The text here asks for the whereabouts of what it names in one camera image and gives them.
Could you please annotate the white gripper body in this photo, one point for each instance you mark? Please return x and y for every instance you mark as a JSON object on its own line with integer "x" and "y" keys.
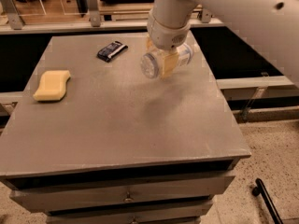
{"x": 165, "y": 34}

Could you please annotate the clear plastic water bottle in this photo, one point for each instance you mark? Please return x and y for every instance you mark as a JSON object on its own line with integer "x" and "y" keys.
{"x": 151, "y": 61}

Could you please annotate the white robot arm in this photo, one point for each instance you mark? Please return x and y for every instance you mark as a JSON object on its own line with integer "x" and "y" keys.
{"x": 270, "y": 27}

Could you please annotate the yellow sponge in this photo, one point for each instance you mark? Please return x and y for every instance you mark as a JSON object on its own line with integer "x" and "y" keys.
{"x": 52, "y": 86}

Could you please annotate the grey drawer cabinet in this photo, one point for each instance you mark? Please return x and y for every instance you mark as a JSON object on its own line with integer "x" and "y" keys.
{"x": 114, "y": 123}

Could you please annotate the metal railing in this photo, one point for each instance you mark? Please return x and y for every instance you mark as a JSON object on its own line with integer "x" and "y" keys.
{"x": 71, "y": 16}

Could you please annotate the lower grey drawer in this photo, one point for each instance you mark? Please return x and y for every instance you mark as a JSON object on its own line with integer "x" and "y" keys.
{"x": 166, "y": 213}

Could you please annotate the grey drawer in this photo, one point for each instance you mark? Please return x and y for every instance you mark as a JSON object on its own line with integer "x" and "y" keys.
{"x": 132, "y": 190}
{"x": 166, "y": 213}

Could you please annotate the black metal leg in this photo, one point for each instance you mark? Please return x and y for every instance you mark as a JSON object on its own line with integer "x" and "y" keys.
{"x": 260, "y": 189}

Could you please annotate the upper grey drawer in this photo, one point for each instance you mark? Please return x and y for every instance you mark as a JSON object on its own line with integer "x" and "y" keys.
{"x": 132, "y": 190}

